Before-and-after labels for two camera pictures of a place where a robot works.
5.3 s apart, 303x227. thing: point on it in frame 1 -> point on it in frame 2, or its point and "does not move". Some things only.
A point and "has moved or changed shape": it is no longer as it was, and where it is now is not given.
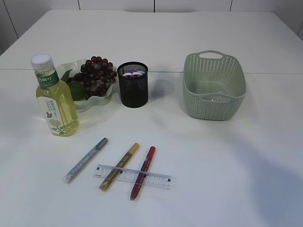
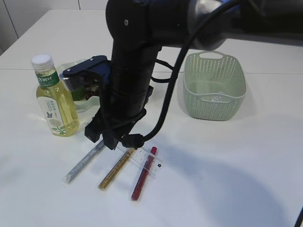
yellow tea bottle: [55, 99] does not move
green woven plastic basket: [214, 86] does not move
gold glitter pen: [113, 173] does not move
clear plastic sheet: [215, 98] has moved or changed shape
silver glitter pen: [69, 176] does not move
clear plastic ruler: [133, 176] -> [146, 157]
